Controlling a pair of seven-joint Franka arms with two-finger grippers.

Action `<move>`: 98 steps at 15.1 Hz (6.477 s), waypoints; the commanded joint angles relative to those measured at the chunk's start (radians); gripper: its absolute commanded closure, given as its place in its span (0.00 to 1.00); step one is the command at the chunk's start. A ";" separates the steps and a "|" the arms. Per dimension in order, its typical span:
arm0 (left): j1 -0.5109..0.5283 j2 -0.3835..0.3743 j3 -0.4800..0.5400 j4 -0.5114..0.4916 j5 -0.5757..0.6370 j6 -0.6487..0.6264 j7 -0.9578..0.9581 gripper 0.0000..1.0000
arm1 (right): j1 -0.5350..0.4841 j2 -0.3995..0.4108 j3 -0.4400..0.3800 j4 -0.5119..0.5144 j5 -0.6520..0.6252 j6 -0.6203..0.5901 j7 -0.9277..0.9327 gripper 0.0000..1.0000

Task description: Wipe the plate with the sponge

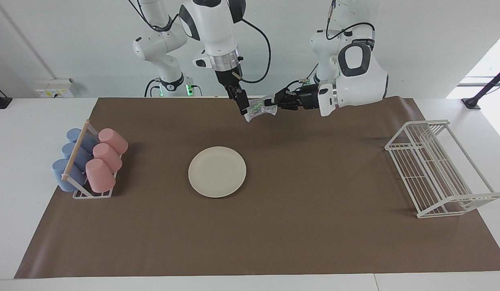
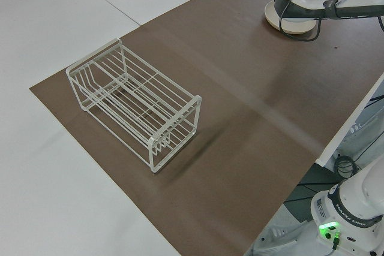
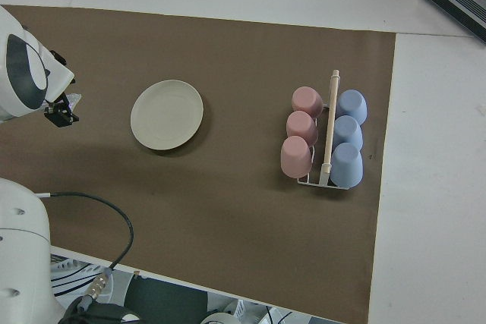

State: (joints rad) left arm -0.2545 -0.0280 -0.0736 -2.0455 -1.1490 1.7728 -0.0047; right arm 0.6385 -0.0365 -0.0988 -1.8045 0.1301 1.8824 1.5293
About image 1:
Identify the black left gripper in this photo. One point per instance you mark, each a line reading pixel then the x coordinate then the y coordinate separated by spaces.
pixel 306 97

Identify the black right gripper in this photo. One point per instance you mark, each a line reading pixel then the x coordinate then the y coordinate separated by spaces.
pixel 229 79

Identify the silver mesh sponge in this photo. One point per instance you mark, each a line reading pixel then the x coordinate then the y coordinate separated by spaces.
pixel 256 110

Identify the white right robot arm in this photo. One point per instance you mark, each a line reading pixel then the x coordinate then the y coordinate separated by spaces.
pixel 213 24

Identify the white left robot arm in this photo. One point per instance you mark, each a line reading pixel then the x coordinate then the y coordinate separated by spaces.
pixel 363 81

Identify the cream round plate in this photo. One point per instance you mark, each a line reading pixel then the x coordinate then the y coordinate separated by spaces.
pixel 217 171

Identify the pink plastic cup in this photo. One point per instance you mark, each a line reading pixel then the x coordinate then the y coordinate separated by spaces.
pixel 100 176
pixel 108 157
pixel 114 140

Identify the brown paper table mat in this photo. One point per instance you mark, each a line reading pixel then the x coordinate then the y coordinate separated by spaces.
pixel 314 242

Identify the blue plastic cup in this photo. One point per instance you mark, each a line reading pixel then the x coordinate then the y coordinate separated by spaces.
pixel 60 173
pixel 68 150
pixel 74 134

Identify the white cup rack wooden rod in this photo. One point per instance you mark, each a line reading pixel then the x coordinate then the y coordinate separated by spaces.
pixel 77 151

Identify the black pole stand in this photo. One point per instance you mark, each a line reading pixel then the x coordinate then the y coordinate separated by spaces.
pixel 486 87

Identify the black table clamp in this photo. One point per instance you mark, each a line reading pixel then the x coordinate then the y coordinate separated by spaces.
pixel 0 102

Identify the white wall socket box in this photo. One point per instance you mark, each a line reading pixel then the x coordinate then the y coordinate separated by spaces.
pixel 53 89

